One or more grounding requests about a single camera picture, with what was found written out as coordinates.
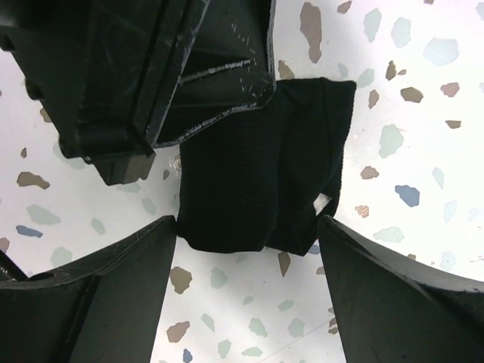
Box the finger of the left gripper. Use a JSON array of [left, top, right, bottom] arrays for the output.
[[1, 1, 209, 185], [153, 1, 276, 147]]

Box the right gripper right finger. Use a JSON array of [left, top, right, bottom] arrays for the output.
[[318, 216, 483, 362]]

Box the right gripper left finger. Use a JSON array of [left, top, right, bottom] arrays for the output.
[[1, 216, 176, 362]]

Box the black underwear beige waistband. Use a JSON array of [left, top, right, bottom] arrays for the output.
[[177, 78, 356, 256]]

